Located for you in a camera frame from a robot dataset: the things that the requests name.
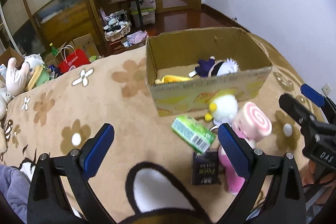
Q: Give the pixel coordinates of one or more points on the white rabbit plush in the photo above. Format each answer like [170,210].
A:
[17,77]

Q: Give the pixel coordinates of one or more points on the small table with black leg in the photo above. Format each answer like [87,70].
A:
[140,14]

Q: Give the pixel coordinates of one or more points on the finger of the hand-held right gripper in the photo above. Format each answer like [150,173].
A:
[294,108]
[312,95]

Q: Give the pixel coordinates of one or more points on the cream plush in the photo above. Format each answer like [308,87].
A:
[4,100]

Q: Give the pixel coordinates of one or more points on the open cardboard box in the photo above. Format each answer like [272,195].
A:
[84,43]
[10,54]

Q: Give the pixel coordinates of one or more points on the printed cardboard box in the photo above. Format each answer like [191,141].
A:
[183,98]

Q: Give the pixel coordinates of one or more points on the white plush with yellow pompoms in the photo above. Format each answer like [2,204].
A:
[224,108]

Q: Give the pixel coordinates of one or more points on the pile of socks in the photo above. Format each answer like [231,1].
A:
[115,19]

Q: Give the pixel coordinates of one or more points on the green packet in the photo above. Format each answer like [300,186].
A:
[191,132]

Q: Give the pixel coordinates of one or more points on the box of pink papers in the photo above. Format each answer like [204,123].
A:
[136,37]

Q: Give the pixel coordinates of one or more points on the white wall outlet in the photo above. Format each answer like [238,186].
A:
[326,88]

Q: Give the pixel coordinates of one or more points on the grey purple clothing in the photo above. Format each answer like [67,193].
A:
[15,187]

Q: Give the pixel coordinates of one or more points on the black box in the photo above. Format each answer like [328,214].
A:
[204,169]

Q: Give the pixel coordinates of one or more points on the green bottle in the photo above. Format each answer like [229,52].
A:
[53,49]

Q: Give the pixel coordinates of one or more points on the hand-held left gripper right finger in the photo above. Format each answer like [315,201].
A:
[233,153]

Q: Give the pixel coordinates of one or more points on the white and blue plush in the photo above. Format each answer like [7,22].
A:
[32,58]

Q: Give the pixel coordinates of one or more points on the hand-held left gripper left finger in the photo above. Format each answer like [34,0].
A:
[98,150]

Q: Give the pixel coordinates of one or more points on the red paper bag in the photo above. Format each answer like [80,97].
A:
[74,61]

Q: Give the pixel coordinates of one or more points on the wicker basket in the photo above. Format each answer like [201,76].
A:
[118,35]

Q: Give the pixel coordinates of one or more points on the green and yellow plush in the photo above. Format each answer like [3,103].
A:
[42,77]

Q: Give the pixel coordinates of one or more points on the purple and white plush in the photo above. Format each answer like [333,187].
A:
[223,67]

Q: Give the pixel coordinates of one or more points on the pink swirl plush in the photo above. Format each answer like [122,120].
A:
[252,121]

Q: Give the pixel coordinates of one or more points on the clear plastic storage box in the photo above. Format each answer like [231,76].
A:
[148,16]

